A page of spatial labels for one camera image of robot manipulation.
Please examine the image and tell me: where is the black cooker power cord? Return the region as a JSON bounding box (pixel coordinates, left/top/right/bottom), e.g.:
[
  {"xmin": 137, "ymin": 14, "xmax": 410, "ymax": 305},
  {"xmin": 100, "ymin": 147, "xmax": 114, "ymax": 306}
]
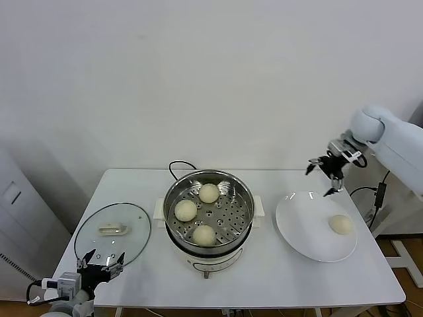
[{"xmin": 169, "ymin": 160, "xmax": 199, "ymax": 182}]

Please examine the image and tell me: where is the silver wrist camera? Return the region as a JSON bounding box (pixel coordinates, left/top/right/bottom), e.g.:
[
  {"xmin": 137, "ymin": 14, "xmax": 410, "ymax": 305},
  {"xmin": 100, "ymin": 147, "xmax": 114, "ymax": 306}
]
[
  {"xmin": 327, "ymin": 138, "xmax": 363, "ymax": 162},
  {"xmin": 41, "ymin": 271, "xmax": 82, "ymax": 298}
]

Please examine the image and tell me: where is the dark monitor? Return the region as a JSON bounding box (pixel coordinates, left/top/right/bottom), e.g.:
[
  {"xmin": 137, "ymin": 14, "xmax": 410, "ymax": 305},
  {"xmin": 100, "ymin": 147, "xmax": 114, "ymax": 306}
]
[{"xmin": 409, "ymin": 100, "xmax": 423, "ymax": 126}]

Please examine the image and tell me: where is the white round plate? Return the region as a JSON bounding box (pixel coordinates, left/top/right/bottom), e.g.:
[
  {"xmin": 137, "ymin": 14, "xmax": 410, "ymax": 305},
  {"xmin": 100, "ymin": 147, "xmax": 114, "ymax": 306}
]
[{"xmin": 276, "ymin": 191, "xmax": 359, "ymax": 264}]

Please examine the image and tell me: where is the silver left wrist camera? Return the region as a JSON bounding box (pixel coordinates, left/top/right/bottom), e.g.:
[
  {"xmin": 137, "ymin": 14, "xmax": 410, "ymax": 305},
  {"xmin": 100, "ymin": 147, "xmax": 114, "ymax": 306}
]
[{"xmin": 41, "ymin": 271, "xmax": 82, "ymax": 298}]

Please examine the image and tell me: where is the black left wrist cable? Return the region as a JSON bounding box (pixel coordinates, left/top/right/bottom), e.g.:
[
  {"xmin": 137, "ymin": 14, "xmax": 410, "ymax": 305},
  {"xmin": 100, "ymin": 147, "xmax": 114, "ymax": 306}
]
[{"xmin": 26, "ymin": 280, "xmax": 62, "ymax": 304}]

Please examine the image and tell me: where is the black adapter box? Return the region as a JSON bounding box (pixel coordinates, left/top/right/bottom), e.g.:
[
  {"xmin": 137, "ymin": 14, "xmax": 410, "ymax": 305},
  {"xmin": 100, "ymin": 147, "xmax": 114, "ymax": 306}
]
[{"xmin": 374, "ymin": 183, "xmax": 388, "ymax": 209}]

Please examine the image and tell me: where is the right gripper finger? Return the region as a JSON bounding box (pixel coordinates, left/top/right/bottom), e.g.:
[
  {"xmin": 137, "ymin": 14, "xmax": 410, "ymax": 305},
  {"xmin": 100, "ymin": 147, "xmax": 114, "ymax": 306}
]
[
  {"xmin": 305, "ymin": 158, "xmax": 327, "ymax": 175},
  {"xmin": 323, "ymin": 178, "xmax": 344, "ymax": 197}
]

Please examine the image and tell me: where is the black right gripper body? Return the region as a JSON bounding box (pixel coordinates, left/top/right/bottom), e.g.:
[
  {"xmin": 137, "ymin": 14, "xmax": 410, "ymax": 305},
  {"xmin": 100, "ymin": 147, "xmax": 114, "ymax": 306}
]
[{"xmin": 320, "ymin": 151, "xmax": 350, "ymax": 181}]

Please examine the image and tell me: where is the white steamed baozi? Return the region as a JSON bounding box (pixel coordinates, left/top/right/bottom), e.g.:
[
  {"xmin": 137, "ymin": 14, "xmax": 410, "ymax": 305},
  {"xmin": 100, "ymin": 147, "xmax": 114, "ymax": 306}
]
[
  {"xmin": 198, "ymin": 183, "xmax": 220, "ymax": 204},
  {"xmin": 174, "ymin": 199, "xmax": 198, "ymax": 222},
  {"xmin": 328, "ymin": 214, "xmax": 354, "ymax": 236},
  {"xmin": 192, "ymin": 224, "xmax": 217, "ymax": 247}
]

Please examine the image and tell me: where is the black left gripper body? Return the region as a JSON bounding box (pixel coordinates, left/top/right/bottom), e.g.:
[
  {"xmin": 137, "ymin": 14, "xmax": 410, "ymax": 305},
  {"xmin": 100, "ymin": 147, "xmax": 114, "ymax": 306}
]
[{"xmin": 79, "ymin": 264, "xmax": 112, "ymax": 295}]

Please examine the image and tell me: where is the stainless steel steamer pot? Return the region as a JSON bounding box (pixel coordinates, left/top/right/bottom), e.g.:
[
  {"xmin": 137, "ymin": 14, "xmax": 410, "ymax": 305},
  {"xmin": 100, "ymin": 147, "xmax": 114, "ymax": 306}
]
[{"xmin": 153, "ymin": 169, "xmax": 266, "ymax": 254}]

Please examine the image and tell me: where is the cream electric cooker base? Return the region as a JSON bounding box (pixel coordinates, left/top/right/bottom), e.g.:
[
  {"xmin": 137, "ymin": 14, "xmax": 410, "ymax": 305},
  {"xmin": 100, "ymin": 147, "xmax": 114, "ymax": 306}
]
[{"xmin": 158, "ymin": 217, "xmax": 262, "ymax": 281}]

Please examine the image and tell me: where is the round glass lid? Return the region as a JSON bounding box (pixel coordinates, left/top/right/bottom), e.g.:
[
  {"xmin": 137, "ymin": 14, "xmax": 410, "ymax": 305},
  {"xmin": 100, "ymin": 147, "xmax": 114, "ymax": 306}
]
[{"xmin": 74, "ymin": 202, "xmax": 152, "ymax": 265}]

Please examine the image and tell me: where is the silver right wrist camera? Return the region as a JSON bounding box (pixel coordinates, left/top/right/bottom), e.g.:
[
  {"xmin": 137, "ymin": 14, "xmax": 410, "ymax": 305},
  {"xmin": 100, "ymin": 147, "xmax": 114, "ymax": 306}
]
[{"xmin": 327, "ymin": 138, "xmax": 363, "ymax": 162}]

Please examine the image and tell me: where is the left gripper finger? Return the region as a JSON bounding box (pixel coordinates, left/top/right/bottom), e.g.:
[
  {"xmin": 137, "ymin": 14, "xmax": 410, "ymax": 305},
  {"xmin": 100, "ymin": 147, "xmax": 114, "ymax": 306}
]
[
  {"xmin": 76, "ymin": 249, "xmax": 96, "ymax": 269},
  {"xmin": 102, "ymin": 252, "xmax": 126, "ymax": 280}
]

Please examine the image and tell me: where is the white cabinet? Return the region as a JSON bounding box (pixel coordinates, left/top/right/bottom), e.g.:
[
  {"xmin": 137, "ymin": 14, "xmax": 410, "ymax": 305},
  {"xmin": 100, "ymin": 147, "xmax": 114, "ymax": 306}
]
[{"xmin": 0, "ymin": 141, "xmax": 72, "ymax": 303}]

